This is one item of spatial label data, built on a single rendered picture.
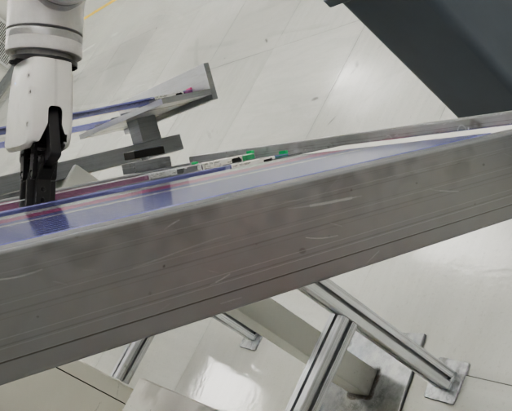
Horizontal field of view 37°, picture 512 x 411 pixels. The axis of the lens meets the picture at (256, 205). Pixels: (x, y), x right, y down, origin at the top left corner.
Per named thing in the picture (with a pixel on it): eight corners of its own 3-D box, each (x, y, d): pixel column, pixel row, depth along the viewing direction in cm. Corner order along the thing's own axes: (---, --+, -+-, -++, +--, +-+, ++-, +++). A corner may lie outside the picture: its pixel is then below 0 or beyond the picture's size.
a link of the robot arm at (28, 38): (-4, 36, 88) (-5, 62, 88) (17, 19, 81) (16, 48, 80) (67, 48, 93) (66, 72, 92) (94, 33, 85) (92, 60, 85)
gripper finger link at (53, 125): (42, 89, 84) (30, 130, 87) (57, 131, 79) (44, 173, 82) (53, 90, 85) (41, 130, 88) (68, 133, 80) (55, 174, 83)
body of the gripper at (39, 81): (-2, 55, 89) (-7, 152, 88) (23, 38, 80) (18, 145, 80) (61, 65, 93) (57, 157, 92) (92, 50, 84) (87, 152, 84)
